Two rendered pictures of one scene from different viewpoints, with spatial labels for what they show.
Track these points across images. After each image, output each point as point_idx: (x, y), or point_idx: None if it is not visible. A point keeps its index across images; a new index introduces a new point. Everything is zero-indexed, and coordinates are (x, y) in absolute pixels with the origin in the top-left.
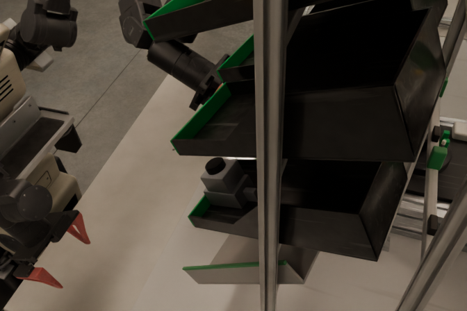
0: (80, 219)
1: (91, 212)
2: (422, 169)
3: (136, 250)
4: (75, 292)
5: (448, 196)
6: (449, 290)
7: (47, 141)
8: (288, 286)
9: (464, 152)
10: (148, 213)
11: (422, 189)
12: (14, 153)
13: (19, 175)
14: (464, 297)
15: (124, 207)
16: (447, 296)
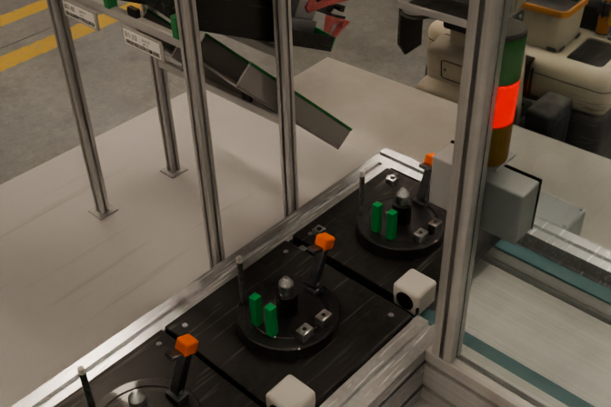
0: (328, 21)
1: (406, 99)
2: (248, 290)
3: (340, 120)
4: (317, 86)
5: (196, 308)
6: (121, 322)
7: (457, 16)
8: (227, 202)
9: (252, 378)
10: (383, 132)
11: (225, 289)
12: (449, 3)
13: (412, 4)
14: (104, 329)
15: (402, 118)
16: (117, 314)
